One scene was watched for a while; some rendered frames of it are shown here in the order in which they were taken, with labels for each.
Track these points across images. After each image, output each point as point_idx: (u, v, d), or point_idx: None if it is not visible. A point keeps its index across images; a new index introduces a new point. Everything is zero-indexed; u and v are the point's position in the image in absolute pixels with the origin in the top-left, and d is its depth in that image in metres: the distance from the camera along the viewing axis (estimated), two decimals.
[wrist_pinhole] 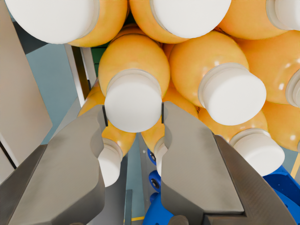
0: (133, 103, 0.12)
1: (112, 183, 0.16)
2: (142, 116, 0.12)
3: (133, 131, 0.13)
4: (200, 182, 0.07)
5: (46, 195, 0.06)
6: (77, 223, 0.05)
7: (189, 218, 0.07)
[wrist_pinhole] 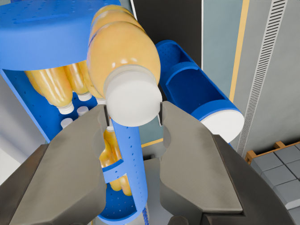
0: (135, 100, 0.12)
1: None
2: (143, 111, 0.13)
3: (134, 125, 0.13)
4: (198, 182, 0.07)
5: (47, 194, 0.06)
6: (77, 223, 0.05)
7: (188, 218, 0.07)
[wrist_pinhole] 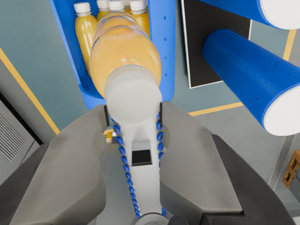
0: (135, 99, 0.12)
1: None
2: (143, 111, 0.13)
3: (134, 125, 0.13)
4: (198, 182, 0.07)
5: (47, 194, 0.06)
6: (77, 223, 0.05)
7: (188, 218, 0.07)
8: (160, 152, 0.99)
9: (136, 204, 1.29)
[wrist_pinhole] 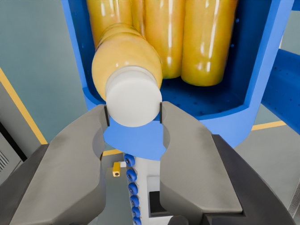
0: (135, 98, 0.12)
1: None
2: (143, 110, 0.13)
3: (134, 126, 0.13)
4: (198, 182, 0.07)
5: (47, 194, 0.06)
6: (77, 223, 0.05)
7: (188, 218, 0.07)
8: None
9: None
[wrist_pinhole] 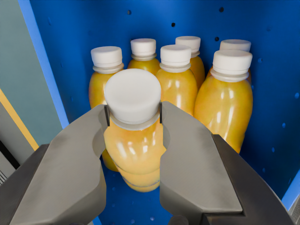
0: (132, 82, 0.12)
1: None
2: (140, 93, 0.12)
3: (129, 108, 0.11)
4: (198, 182, 0.07)
5: (48, 194, 0.06)
6: (77, 223, 0.05)
7: (188, 218, 0.07)
8: None
9: None
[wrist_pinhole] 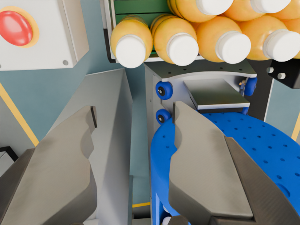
0: None
1: (140, 64, 0.24)
2: None
3: None
4: (208, 184, 0.07)
5: (37, 198, 0.06)
6: (77, 223, 0.05)
7: (196, 218, 0.06)
8: None
9: None
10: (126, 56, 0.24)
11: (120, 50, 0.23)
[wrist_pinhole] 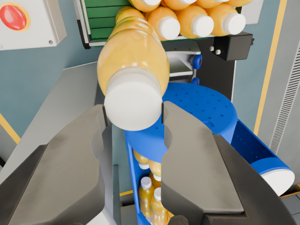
0: None
1: (152, 124, 0.13)
2: None
3: None
4: (200, 182, 0.07)
5: (46, 195, 0.06)
6: (77, 223, 0.05)
7: (189, 218, 0.07)
8: None
9: None
10: (125, 113, 0.12)
11: (114, 103, 0.12)
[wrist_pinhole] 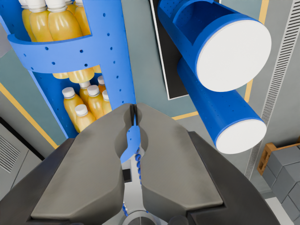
0: (80, 106, 0.63)
1: None
2: (81, 108, 0.62)
3: (78, 110, 0.61)
4: (180, 181, 0.07)
5: (68, 189, 0.07)
6: (77, 223, 0.05)
7: (172, 217, 0.07)
8: (139, 168, 1.21)
9: (123, 206, 1.53)
10: None
11: None
